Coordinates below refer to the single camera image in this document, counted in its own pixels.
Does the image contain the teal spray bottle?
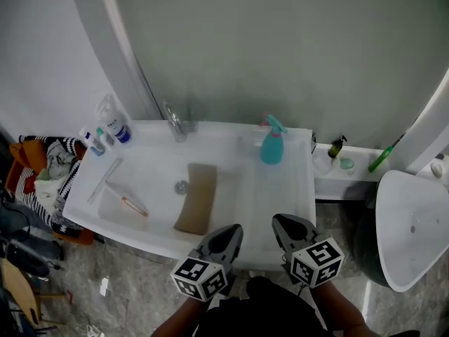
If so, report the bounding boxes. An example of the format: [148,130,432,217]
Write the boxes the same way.
[259,112,290,166]

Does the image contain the orange garment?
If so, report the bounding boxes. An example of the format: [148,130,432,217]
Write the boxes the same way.
[8,140,49,171]

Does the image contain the dark pump bottle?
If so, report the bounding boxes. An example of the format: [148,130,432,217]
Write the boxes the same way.
[327,135,349,159]

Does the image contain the white ledge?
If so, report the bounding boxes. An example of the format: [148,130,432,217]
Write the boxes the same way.
[313,142,387,201]

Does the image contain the white sink basin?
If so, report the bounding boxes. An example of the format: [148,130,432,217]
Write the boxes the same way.
[62,119,318,272]

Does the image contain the small white blue-cap bottle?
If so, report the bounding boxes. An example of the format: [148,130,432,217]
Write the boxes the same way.
[79,126,106,157]

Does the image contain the wooden chair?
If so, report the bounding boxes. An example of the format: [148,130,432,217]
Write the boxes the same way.
[0,257,68,326]

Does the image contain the small white teal-cap bottle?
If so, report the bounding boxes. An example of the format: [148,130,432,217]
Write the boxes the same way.
[95,127,116,150]

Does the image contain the orange laundry basket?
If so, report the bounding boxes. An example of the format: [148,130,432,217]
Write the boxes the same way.
[4,135,96,246]

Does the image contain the brown cloth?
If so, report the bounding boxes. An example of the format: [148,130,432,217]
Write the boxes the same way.
[173,163,219,236]

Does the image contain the chrome faucet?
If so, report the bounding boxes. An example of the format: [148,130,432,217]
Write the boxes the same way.
[161,99,198,144]

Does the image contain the clear plastic squeegee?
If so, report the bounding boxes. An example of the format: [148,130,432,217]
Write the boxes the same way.
[86,157,124,205]

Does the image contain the person's left forearm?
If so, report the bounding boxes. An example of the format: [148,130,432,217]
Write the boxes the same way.
[150,294,213,337]

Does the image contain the grey white garment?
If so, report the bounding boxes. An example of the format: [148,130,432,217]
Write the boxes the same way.
[44,140,77,181]

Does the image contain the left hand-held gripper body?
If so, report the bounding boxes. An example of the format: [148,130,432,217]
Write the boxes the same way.
[170,247,241,302]

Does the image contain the person's right forearm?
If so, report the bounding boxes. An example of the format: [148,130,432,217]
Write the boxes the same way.
[308,281,366,337]

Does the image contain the dark bag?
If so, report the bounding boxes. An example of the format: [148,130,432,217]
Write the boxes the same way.
[0,200,65,277]

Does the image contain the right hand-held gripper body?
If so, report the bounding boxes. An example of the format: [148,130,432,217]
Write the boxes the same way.
[279,233,346,289]

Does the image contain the orange-handled tool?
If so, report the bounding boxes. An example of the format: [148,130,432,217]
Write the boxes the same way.
[105,183,150,218]

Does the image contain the black white striped cloth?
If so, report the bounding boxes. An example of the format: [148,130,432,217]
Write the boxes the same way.
[15,135,84,239]

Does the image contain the person's black clothing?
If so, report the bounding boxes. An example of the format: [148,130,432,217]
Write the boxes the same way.
[202,275,355,337]

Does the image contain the clear blue-label spray bottle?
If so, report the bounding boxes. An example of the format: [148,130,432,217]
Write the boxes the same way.
[95,93,133,145]

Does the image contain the white green cloth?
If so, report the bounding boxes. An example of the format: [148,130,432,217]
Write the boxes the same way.
[34,176,65,211]

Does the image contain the white toilet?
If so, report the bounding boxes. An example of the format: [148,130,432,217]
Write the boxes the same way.
[375,154,449,293]

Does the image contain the green-handled brush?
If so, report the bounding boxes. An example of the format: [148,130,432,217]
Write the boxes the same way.
[367,133,408,173]

